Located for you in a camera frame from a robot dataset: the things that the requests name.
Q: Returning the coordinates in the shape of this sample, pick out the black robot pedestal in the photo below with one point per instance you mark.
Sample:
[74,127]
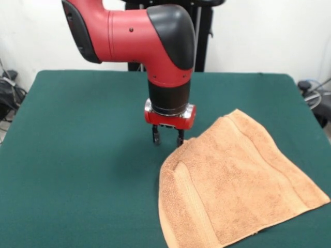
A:
[201,38]

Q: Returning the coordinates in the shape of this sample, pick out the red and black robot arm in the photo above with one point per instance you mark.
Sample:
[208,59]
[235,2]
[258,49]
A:
[144,41]

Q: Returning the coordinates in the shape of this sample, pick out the dark green table cloth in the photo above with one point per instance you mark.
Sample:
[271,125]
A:
[77,155]

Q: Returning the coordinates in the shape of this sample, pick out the tan terry towel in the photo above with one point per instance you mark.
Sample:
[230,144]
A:
[232,186]

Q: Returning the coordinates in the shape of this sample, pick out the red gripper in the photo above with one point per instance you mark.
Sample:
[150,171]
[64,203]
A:
[168,121]

